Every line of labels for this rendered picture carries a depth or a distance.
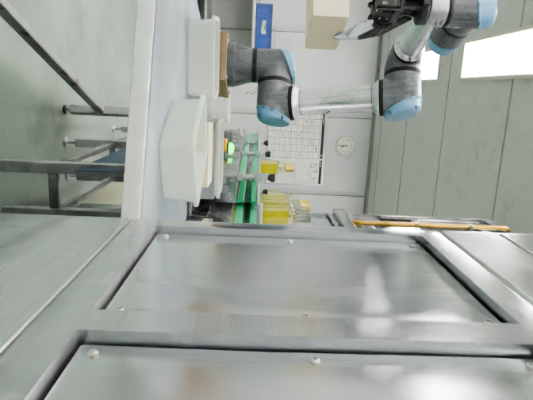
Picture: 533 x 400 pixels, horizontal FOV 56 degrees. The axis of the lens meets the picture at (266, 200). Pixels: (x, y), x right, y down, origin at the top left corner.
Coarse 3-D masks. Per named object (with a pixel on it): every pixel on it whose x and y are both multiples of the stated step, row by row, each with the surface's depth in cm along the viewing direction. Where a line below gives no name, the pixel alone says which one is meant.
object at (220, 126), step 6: (222, 120) 148; (216, 126) 140; (222, 126) 155; (216, 132) 140; (222, 132) 155; (216, 138) 140; (222, 138) 156; (216, 144) 141; (222, 144) 156; (216, 150) 141; (222, 150) 157; (216, 156) 142; (222, 156) 157; (216, 162) 142; (222, 162) 157; (216, 168) 141; (222, 168) 158; (216, 174) 142; (222, 174) 158; (216, 180) 142; (222, 180) 159; (216, 186) 143; (216, 192) 143
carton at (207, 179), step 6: (210, 126) 127; (210, 132) 128; (210, 138) 128; (210, 144) 129; (210, 150) 130; (210, 156) 131; (210, 162) 131; (210, 168) 132; (204, 174) 125; (210, 174) 133; (204, 180) 125; (210, 180) 133; (204, 186) 125
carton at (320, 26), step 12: (312, 0) 108; (324, 0) 104; (336, 0) 104; (348, 0) 105; (312, 12) 107; (324, 12) 104; (336, 12) 104; (348, 12) 104; (312, 24) 108; (324, 24) 107; (336, 24) 107; (312, 36) 113; (324, 36) 113; (312, 48) 120; (324, 48) 119
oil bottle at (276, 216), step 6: (264, 210) 170; (270, 210) 170; (276, 210) 171; (282, 210) 171; (288, 210) 171; (264, 216) 170; (270, 216) 170; (276, 216) 170; (282, 216) 170; (288, 216) 170; (294, 216) 170; (264, 222) 170; (270, 222) 170; (276, 222) 170; (282, 222) 170; (288, 222) 170; (294, 222) 171
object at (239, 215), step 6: (240, 204) 171; (246, 204) 173; (252, 204) 172; (240, 210) 162; (246, 210) 164; (252, 210) 163; (240, 216) 155; (246, 216) 157; (252, 216) 156; (234, 222) 147; (240, 222) 148; (246, 222) 149; (252, 222) 148
